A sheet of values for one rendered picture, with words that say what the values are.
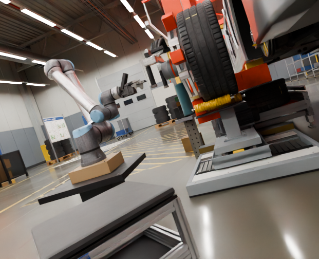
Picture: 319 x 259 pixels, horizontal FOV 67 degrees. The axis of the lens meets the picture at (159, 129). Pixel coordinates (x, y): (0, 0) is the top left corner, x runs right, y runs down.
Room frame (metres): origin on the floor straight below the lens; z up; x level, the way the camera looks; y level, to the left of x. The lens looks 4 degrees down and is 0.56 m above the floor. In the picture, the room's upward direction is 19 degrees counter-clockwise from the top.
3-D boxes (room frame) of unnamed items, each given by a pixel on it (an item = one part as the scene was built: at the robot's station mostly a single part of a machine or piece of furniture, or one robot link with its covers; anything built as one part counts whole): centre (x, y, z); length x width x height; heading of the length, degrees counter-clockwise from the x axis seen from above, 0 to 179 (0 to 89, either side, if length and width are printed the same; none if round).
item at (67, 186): (1.75, 0.53, 0.15); 0.60 x 0.60 x 0.30; 78
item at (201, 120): (1.76, -0.38, 0.48); 0.16 x 0.12 x 0.17; 72
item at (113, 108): (1.79, 0.29, 0.69); 0.12 x 0.09 x 0.12; 150
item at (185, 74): (1.77, -0.34, 0.85); 0.54 x 0.07 x 0.54; 162
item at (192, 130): (2.45, -0.32, 0.21); 0.10 x 0.10 x 0.42; 72
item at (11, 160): (8.19, 5.60, 0.49); 1.27 x 0.88 x 0.97; 78
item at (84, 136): (1.75, 0.52, 0.57); 0.17 x 0.15 x 0.18; 150
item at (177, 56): (1.47, -0.25, 0.85); 0.09 x 0.08 x 0.07; 162
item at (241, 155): (1.74, -0.51, 0.13); 0.50 x 0.36 x 0.10; 162
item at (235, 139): (1.72, -0.50, 0.32); 0.40 x 0.30 x 0.28; 162
